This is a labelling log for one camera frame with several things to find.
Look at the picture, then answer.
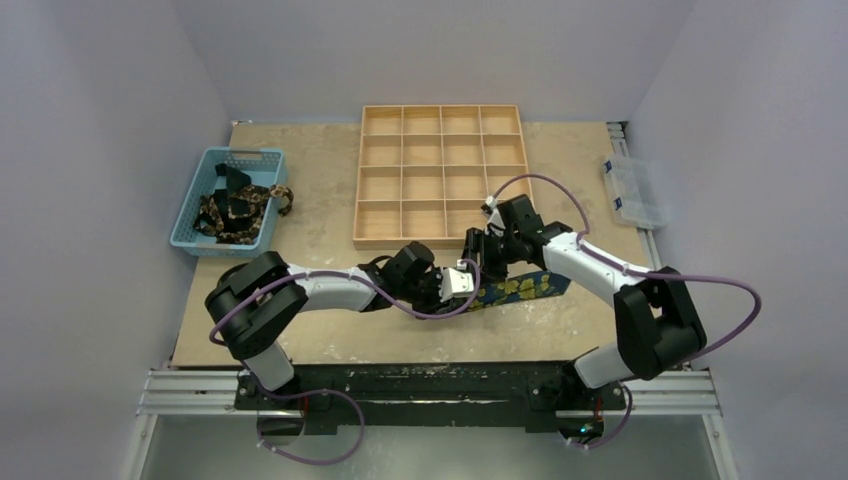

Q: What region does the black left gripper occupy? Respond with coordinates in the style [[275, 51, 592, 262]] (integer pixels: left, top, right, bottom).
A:
[[398, 267, 454, 319]]

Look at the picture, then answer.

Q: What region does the blue floral tie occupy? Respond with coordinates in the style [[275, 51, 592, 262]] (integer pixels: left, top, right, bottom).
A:
[[468, 271, 571, 312]]

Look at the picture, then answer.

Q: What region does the wooden compartment tray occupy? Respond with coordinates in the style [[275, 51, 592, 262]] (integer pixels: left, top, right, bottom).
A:
[[352, 104, 533, 250]]

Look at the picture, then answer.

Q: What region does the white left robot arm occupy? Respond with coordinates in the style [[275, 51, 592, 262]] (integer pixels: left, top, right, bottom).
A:
[[204, 241, 481, 409]]

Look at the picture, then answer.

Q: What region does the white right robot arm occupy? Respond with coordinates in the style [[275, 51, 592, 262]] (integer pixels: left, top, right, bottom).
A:
[[462, 195, 707, 407]]

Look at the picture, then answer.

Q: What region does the clear plastic box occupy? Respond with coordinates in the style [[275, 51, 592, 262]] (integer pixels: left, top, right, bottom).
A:
[[601, 154, 668, 230]]

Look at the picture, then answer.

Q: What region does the leopard print tie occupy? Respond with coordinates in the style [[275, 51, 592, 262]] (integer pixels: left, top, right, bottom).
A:
[[192, 184, 294, 245]]

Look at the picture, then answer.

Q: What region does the blue plastic basket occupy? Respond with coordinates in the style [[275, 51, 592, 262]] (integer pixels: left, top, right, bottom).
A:
[[170, 147, 294, 258]]

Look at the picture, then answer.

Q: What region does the black tie in basket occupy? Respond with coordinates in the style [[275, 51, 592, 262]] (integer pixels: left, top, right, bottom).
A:
[[213, 163, 252, 219]]

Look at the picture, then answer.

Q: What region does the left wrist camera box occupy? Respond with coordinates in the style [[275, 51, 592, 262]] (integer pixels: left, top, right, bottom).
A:
[[439, 260, 475, 302]]

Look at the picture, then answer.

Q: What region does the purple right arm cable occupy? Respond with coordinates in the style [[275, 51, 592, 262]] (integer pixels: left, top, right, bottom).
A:
[[490, 173, 763, 450]]

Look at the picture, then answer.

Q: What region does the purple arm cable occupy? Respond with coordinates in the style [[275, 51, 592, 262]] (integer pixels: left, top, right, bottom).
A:
[[209, 259, 482, 405], [490, 173, 763, 450]]

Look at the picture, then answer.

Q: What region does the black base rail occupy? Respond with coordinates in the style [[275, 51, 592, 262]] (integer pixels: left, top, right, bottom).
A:
[[234, 361, 627, 439]]

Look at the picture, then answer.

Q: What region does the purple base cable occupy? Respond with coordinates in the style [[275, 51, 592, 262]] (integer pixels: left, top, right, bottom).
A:
[[255, 388, 367, 465]]

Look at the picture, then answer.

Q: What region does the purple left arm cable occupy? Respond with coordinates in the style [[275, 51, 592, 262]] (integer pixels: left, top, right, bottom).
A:
[[209, 259, 482, 405]]

